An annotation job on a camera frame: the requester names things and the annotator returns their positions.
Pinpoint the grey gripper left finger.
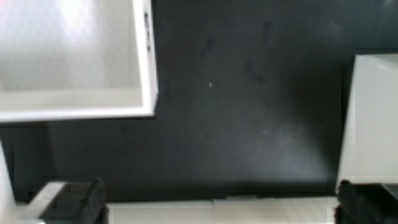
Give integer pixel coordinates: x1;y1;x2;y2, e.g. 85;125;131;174
25;179;108;224

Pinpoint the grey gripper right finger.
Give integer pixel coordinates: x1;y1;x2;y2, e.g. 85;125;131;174
334;180;398;224

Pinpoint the white drawer cabinet box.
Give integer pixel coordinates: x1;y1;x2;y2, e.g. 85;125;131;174
337;54;398;183

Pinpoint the white front drawer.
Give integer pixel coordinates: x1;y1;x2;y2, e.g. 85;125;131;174
0;0;158;123

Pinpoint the white front obstacle wall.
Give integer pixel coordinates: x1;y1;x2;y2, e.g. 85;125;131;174
108;197;337;224

